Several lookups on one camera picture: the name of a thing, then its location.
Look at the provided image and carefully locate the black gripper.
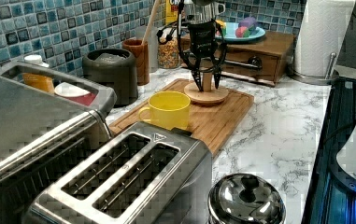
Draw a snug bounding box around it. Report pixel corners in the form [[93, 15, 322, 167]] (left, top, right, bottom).
[[177, 20, 227, 91]]

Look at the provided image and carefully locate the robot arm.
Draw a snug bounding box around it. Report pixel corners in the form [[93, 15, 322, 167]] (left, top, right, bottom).
[[177, 0, 227, 91]]

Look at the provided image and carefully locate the dark grey tea container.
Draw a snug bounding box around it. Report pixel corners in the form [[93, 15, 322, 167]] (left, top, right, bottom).
[[82, 49, 138, 106]]

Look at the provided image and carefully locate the chrome kettle lid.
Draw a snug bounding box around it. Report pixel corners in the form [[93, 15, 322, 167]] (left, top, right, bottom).
[[207, 173, 286, 224]]

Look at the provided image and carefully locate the red cup with white lid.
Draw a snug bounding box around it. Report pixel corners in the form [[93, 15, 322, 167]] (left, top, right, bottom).
[[54, 82, 96, 105]]

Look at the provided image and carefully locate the glass jar of cereal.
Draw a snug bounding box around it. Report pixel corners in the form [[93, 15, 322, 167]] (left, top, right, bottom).
[[158, 28, 180, 69]]

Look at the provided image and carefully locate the light blue plate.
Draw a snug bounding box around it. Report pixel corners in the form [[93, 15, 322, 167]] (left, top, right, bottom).
[[216, 22, 265, 43]]

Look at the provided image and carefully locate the yellow mug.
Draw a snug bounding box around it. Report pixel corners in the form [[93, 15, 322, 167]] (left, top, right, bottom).
[[137, 91, 191, 130]]

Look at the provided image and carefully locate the red green toy food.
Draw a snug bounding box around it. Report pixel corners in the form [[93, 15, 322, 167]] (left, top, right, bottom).
[[235, 26, 250, 38]]

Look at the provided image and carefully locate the wooden drawer box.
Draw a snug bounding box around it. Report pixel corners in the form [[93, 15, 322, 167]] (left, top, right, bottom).
[[179, 31, 296, 88]]

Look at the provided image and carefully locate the purple toy food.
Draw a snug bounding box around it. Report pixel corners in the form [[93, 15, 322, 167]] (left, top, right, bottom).
[[238, 17, 257, 30]]

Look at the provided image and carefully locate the brown ceramic utensil holder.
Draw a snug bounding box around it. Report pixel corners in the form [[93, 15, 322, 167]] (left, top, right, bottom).
[[122, 39, 150, 86]]

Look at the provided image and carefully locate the yellow cereal box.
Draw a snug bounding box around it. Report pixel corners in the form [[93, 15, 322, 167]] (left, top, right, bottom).
[[165, 0, 179, 23]]

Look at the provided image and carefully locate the metal paper towel holder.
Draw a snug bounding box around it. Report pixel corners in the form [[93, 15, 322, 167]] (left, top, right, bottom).
[[286, 52, 339, 86]]

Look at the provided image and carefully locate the paper towel roll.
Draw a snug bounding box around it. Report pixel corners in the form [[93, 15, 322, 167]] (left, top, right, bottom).
[[294, 0, 356, 76]]

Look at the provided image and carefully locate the stainless steel toaster oven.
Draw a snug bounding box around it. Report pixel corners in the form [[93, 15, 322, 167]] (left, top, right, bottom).
[[0, 62, 117, 224]]

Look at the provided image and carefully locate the wooden spoon handle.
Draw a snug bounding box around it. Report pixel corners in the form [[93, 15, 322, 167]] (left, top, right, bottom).
[[141, 0, 161, 46]]

